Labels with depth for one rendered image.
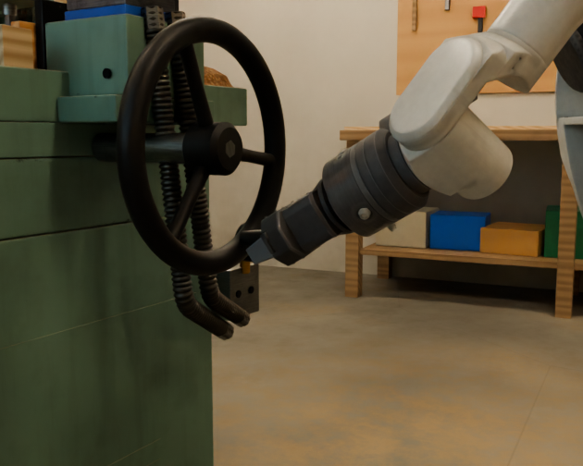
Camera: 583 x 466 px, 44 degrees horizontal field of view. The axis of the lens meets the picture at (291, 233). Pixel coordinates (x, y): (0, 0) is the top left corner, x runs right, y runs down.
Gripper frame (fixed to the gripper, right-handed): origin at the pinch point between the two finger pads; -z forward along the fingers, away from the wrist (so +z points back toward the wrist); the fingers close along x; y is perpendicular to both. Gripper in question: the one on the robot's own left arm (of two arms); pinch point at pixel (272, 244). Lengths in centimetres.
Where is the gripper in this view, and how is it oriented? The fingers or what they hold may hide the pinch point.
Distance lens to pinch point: 80.2
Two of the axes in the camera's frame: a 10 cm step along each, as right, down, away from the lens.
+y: -5.2, -8.6, -0.1
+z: 7.4, -4.4, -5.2
